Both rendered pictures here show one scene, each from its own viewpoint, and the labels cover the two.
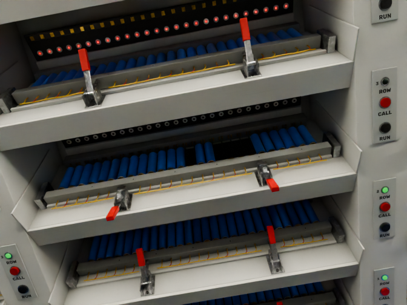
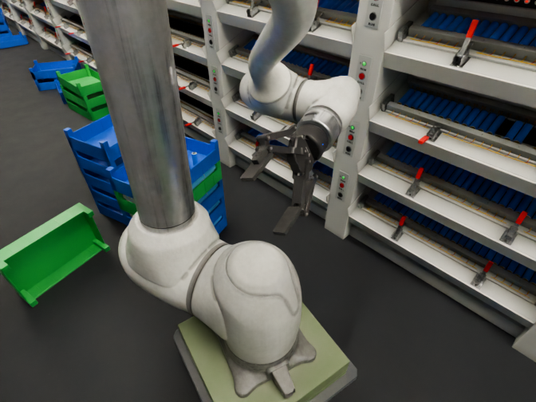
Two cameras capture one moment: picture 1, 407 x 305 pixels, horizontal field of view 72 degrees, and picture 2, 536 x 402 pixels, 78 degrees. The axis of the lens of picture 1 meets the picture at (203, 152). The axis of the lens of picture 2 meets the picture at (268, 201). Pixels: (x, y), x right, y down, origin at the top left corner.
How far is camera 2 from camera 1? 45 cm
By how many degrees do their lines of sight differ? 45
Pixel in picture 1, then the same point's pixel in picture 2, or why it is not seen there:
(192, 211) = (473, 167)
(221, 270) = (466, 214)
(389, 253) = not seen: outside the picture
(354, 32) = not seen: outside the picture
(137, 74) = (506, 49)
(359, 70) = not seen: outside the picture
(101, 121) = (454, 78)
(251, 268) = (488, 227)
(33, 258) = (363, 136)
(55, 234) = (382, 130)
